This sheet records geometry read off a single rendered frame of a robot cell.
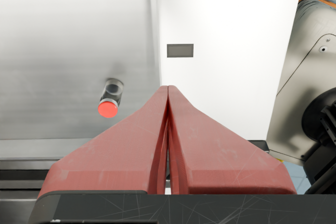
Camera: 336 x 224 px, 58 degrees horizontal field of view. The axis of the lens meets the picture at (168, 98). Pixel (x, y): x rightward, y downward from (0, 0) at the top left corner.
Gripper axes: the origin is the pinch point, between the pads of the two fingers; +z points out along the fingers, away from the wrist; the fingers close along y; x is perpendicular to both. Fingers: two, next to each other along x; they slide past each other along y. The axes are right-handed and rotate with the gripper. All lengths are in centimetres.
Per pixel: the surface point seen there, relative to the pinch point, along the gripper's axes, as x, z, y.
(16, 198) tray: 28.8, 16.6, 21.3
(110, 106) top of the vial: 11.6, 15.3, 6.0
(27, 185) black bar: 27.8, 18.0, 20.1
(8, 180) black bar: 26.8, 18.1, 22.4
